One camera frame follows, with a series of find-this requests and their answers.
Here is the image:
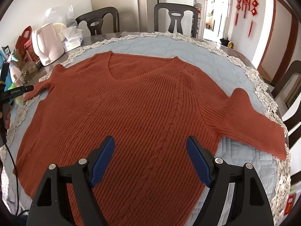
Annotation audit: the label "rust orange knit sweater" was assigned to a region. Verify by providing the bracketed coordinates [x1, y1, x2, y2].
[16, 52, 286, 225]

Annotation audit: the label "person's left hand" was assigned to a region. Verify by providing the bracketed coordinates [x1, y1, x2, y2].
[1, 104, 12, 130]

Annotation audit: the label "red gift bag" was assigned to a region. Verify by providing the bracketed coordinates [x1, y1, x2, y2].
[15, 26, 39, 62]

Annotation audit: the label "pink white electric kettle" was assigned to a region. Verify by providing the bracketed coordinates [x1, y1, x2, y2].
[31, 23, 65, 66]

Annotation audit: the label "white tissue box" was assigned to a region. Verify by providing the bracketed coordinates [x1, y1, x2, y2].
[62, 26, 83, 52]

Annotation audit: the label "light blue quilted table mat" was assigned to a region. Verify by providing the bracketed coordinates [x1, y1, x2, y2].
[1, 35, 286, 225]

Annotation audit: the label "white lace tablecloth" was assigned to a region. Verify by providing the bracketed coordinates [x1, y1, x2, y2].
[1, 32, 291, 225]

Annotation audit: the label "clear plastic bag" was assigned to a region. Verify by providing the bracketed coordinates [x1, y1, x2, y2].
[43, 5, 78, 27]

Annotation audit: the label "dark chair far left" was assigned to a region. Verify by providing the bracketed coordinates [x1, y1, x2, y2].
[75, 7, 120, 36]

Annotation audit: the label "dark chair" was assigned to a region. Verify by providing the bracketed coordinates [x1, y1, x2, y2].
[75, 7, 120, 36]
[154, 3, 198, 38]
[271, 60, 300, 149]

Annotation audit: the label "dark chair right side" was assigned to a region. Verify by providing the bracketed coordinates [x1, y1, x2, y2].
[271, 60, 300, 149]

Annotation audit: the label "brown wooden door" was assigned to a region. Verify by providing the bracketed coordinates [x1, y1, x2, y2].
[258, 0, 294, 85]

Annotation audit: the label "dark chair far centre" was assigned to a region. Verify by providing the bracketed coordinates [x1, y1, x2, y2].
[154, 3, 198, 38]

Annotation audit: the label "red Chinese knot decorations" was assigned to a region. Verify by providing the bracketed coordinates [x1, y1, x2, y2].
[234, 0, 259, 26]

